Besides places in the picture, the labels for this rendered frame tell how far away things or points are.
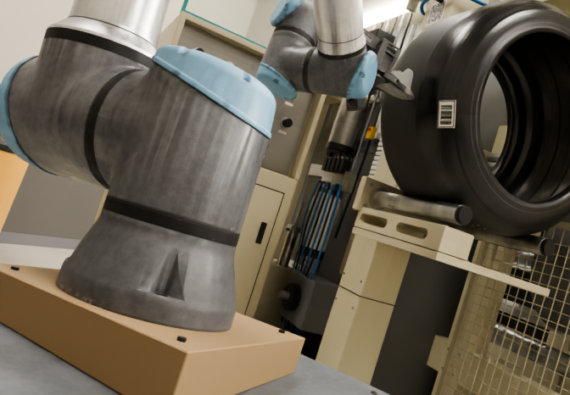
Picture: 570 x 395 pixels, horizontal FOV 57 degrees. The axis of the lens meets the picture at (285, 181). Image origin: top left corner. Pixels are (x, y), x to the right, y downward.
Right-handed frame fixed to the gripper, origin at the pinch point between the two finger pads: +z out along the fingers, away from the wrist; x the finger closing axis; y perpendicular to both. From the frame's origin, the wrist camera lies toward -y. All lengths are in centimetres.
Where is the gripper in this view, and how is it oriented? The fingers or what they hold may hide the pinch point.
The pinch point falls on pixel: (408, 98)
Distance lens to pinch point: 127.1
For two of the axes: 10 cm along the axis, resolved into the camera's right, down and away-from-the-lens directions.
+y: 4.1, -9.0, 1.0
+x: -3.9, -0.8, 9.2
